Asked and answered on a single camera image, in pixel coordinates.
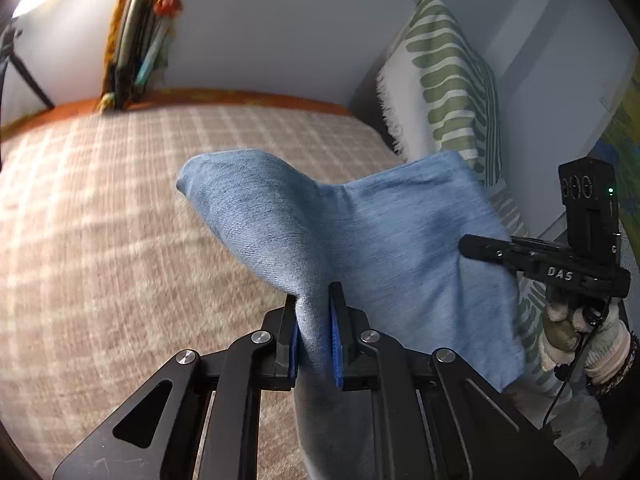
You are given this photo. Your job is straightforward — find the light blue denim pants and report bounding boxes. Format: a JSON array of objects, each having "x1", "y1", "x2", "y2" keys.
[{"x1": 177, "y1": 150, "x2": 525, "y2": 479}]

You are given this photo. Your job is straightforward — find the right hand in white glove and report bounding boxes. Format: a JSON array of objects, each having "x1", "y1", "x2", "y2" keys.
[{"x1": 538, "y1": 288, "x2": 636, "y2": 387}]

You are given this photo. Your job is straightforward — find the beige plaid bed sheet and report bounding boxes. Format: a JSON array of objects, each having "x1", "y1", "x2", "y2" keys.
[{"x1": 1, "y1": 105, "x2": 398, "y2": 478}]

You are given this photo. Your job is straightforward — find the green white patterned pillow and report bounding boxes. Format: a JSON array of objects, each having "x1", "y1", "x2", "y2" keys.
[{"x1": 375, "y1": 0, "x2": 609, "y2": 470}]

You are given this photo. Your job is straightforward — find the folded tripod with colourful cloth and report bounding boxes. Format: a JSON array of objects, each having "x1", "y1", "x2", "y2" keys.
[{"x1": 98, "y1": 0, "x2": 183, "y2": 112}]

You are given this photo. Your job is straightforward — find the black power cable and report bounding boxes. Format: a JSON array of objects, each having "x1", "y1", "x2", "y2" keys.
[{"x1": 541, "y1": 299, "x2": 614, "y2": 430}]

